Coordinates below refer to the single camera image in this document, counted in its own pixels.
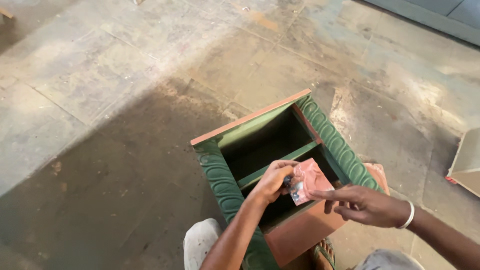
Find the person's right hand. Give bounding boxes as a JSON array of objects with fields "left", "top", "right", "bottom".
[{"left": 309, "top": 185, "right": 409, "bottom": 229}]

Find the person's left hand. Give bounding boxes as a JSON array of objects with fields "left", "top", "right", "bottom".
[{"left": 246, "top": 160, "right": 300, "bottom": 206}]

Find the pink plastic packet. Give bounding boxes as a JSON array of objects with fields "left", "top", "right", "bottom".
[{"left": 289, "top": 157, "right": 335, "bottom": 206}]

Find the green carved wooden cabinet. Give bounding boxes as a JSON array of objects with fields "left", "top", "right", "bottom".
[{"left": 190, "top": 89, "right": 391, "bottom": 270}]

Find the green sandal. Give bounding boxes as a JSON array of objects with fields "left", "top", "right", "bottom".
[{"left": 312, "top": 238, "right": 337, "bottom": 270}]

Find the person's left trouser leg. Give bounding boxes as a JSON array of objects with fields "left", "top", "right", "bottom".
[{"left": 183, "top": 218, "right": 226, "bottom": 270}]

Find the person's trouser leg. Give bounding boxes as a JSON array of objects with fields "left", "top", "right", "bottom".
[
  {"left": 352, "top": 249, "right": 427, "bottom": 270},
  {"left": 183, "top": 218, "right": 226, "bottom": 270}
]

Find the person's right trouser leg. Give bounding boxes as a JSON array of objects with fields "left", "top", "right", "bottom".
[{"left": 352, "top": 249, "right": 427, "bottom": 270}]

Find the pale wooden panel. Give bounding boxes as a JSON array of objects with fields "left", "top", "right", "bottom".
[{"left": 445, "top": 128, "right": 480, "bottom": 199}]

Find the grey-green furniture piece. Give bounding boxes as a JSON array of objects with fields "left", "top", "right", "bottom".
[{"left": 361, "top": 0, "right": 480, "bottom": 48}]

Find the silver bracelet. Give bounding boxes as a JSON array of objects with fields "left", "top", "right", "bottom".
[{"left": 397, "top": 200, "right": 415, "bottom": 230}]

